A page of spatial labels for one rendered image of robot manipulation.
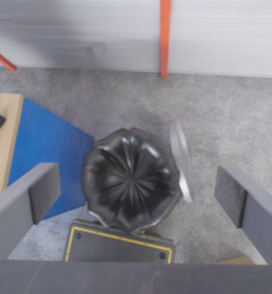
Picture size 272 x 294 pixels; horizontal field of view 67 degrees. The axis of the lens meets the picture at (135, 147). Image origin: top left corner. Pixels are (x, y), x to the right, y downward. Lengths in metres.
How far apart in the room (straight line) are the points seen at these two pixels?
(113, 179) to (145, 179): 0.18
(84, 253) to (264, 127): 1.60
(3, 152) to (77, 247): 0.83
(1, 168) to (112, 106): 1.12
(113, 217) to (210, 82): 1.34
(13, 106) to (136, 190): 0.71
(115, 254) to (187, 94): 1.32
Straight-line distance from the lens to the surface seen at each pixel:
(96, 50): 1.64
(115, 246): 1.45
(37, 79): 2.21
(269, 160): 1.87
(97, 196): 1.08
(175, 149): 1.16
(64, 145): 1.32
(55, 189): 0.17
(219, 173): 0.16
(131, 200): 1.16
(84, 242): 1.50
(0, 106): 1.02
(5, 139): 0.97
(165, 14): 1.29
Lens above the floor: 1.67
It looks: 79 degrees down
